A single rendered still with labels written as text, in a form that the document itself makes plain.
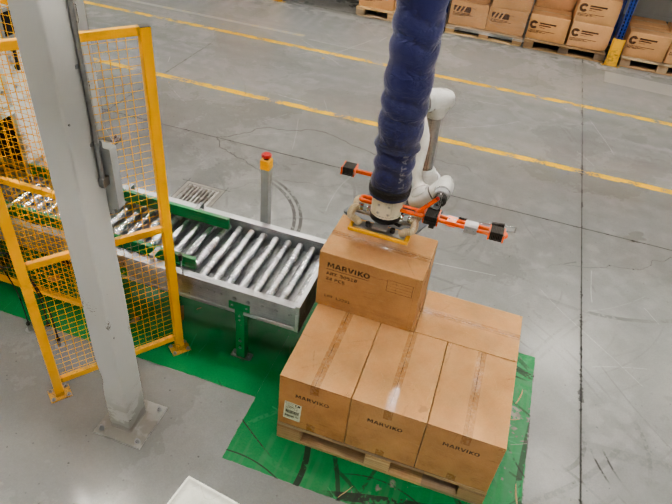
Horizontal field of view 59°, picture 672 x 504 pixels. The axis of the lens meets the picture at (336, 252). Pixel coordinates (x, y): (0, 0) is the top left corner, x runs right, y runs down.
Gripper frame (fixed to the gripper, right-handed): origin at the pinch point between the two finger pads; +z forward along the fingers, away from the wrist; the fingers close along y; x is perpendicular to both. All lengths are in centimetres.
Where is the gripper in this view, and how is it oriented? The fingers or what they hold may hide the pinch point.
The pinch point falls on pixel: (433, 217)
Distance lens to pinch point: 323.9
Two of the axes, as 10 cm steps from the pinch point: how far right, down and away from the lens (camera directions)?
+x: -9.4, -2.7, 2.0
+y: -0.9, 7.8, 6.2
